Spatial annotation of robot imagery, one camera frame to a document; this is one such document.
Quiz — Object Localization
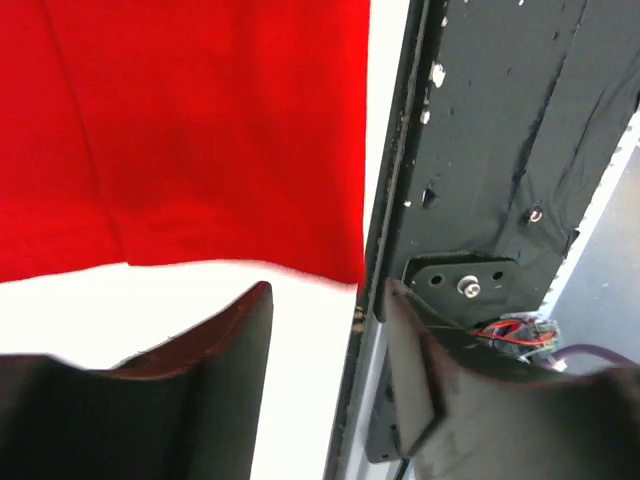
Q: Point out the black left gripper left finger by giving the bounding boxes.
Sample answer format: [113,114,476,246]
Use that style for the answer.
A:
[1,281,273,479]

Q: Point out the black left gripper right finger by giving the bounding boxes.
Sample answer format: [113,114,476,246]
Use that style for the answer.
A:
[383,280,639,479]

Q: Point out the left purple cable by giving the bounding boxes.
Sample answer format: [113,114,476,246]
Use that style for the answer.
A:
[549,342,632,371]

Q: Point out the bright red t-shirt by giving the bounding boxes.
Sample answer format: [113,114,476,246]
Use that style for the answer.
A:
[1,1,370,284]

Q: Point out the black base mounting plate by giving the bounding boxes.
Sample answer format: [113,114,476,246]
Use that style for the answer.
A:
[324,0,640,466]

